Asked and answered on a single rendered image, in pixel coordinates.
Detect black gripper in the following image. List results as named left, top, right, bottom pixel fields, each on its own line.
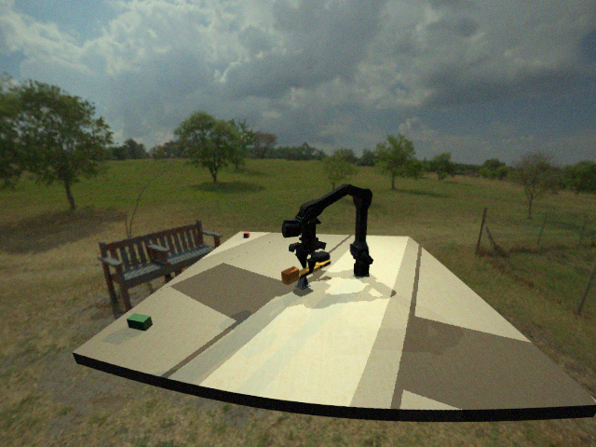
left=289, top=236, right=331, bottom=274

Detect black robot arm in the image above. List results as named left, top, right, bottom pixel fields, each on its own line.
left=281, top=184, right=373, bottom=277

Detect small green block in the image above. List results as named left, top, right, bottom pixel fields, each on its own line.
left=127, top=313, right=153, bottom=331

